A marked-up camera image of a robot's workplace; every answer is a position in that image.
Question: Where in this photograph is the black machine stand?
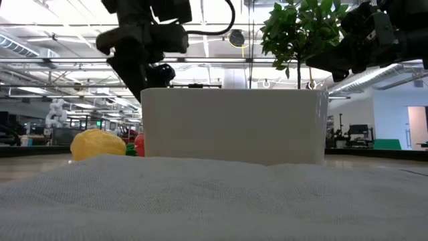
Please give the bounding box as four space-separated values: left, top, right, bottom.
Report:
346 124 375 149

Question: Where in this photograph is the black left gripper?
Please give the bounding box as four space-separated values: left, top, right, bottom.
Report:
96 22 190 104

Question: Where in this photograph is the red toy produce green top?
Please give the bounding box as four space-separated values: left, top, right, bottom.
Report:
125 133 145 157

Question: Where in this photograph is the green panel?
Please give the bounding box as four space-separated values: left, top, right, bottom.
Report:
372 139 403 151

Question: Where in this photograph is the clear plastic tupperware container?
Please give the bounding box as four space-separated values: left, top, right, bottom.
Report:
140 87 329 167

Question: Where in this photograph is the ceiling cable reel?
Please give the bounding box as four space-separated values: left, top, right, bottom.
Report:
227 29 250 50

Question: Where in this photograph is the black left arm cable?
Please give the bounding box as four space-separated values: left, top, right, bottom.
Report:
186 0 236 37

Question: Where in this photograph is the green leafy plant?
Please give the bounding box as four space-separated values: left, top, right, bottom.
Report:
259 0 350 90

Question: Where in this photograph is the yellow toy lemon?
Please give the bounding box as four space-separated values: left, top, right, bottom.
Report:
70 129 127 161

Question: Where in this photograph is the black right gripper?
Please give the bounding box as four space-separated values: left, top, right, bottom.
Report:
305 2 403 83

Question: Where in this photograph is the silver ceiling duct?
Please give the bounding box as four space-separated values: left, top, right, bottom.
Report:
329 62 428 95

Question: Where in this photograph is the grey cloth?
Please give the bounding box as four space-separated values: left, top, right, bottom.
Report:
0 154 428 241

